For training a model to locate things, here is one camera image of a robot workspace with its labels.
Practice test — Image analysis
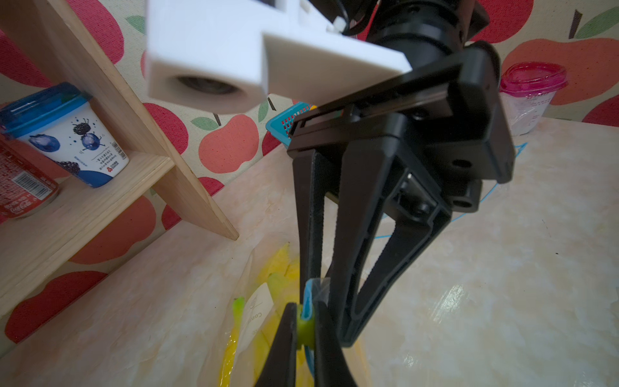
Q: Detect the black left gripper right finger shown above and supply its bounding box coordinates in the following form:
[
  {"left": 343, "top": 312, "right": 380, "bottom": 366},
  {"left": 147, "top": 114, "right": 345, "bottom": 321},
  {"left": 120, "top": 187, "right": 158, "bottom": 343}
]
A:
[{"left": 314, "top": 302, "right": 357, "bottom": 387}]

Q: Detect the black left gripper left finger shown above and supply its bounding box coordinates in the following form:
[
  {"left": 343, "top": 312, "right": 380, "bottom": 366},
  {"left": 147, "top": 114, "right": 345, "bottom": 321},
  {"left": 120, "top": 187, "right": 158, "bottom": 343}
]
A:
[{"left": 255, "top": 303, "right": 298, "bottom": 387}]

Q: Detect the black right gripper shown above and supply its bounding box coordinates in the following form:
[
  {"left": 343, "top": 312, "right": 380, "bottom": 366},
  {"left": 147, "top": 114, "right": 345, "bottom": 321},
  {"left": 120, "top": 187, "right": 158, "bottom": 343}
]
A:
[{"left": 288, "top": 41, "right": 515, "bottom": 347}]

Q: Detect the teal plastic basket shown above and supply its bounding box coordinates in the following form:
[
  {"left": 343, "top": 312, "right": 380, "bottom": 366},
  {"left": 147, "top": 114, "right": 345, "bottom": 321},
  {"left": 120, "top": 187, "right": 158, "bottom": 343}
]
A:
[{"left": 266, "top": 103, "right": 315, "bottom": 148}]

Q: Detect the pink lid plastic jar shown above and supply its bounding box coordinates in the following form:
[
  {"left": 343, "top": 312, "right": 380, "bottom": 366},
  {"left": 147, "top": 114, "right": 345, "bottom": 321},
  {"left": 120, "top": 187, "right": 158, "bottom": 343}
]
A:
[{"left": 500, "top": 61, "right": 568, "bottom": 136}]

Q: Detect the wooden two-tier shelf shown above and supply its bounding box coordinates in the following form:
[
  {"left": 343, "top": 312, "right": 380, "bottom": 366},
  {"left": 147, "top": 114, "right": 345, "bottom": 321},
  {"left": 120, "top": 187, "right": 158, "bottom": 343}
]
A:
[{"left": 1, "top": 1, "right": 239, "bottom": 314}]

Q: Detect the blue lid yogurt cup back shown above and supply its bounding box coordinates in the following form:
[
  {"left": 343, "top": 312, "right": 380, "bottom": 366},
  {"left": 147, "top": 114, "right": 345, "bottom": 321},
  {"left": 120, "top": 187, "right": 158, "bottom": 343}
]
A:
[{"left": 1, "top": 82, "right": 129, "bottom": 188}]

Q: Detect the small red can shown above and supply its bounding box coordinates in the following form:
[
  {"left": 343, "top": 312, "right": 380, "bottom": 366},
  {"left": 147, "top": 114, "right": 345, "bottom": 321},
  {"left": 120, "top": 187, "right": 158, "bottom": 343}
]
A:
[{"left": 1, "top": 140, "right": 59, "bottom": 219}]

